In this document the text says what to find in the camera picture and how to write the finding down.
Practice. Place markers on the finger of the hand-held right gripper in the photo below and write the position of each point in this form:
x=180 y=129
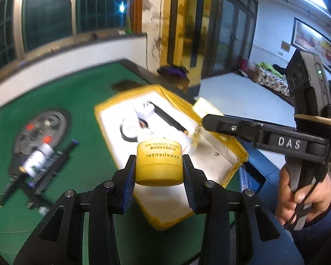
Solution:
x=223 y=124

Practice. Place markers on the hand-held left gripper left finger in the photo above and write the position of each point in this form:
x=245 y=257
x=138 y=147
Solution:
x=129 y=185

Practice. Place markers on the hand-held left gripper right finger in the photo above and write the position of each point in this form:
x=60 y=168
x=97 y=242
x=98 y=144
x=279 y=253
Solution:
x=190 y=190

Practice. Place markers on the yellow round jar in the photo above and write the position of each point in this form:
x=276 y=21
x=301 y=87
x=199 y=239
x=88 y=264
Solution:
x=158 y=165

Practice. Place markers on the grey white plastic bottle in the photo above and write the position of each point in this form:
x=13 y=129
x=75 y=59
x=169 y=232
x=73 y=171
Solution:
x=191 y=142

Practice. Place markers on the black stick gold cap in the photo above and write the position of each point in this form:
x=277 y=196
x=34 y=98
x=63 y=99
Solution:
x=168 y=116

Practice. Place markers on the yellow cardboard box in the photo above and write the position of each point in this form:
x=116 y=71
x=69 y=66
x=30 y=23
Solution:
x=113 y=121

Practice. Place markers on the person's right forearm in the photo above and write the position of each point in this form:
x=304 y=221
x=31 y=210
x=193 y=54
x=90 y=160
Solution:
x=320 y=240

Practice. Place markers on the person's right hand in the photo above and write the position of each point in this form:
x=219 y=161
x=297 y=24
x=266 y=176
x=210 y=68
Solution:
x=320 y=196

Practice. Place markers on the patterned blanket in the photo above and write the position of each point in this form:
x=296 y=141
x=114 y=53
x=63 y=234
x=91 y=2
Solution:
x=273 y=81

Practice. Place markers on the black tape roll red core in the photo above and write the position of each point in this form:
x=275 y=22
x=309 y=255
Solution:
x=126 y=132

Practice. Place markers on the blue printed box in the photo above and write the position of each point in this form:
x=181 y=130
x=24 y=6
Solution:
x=264 y=160

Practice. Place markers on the purple cloth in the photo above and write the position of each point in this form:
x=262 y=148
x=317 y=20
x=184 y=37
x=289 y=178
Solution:
x=172 y=73

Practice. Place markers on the black stick purple caps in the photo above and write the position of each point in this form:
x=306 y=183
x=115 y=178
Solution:
x=59 y=158

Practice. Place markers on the plain black stick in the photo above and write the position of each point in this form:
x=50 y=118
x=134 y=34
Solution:
x=44 y=182

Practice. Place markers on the dark glass door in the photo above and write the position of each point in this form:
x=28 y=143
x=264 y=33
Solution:
x=234 y=30

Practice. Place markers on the white bottle green label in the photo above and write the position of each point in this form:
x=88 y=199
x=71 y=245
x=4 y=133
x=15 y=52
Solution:
x=37 y=158

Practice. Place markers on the gold pillar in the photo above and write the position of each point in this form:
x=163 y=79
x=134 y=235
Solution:
x=182 y=19

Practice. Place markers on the black stick yellow cap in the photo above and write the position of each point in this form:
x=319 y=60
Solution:
x=12 y=190

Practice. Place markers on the barred dark window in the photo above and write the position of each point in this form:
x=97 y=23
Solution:
x=49 y=8

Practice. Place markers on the framed wall painting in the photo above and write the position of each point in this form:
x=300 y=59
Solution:
x=314 y=42

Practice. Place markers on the small yellow wall sign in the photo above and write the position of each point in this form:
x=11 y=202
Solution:
x=285 y=46

